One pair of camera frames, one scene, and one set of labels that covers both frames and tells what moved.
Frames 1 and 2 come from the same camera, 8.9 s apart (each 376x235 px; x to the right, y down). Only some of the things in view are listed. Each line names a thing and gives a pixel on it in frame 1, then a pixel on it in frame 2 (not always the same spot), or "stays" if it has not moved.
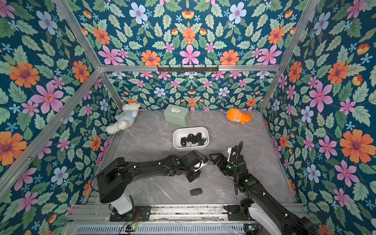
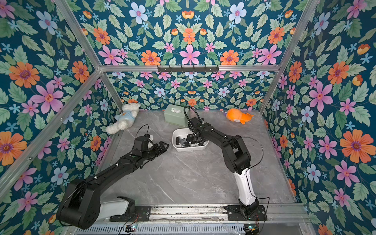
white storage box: (191, 138) stays
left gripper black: (195, 176) -> (159, 151)
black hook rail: (180, 68) stays
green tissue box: (176, 115) stays
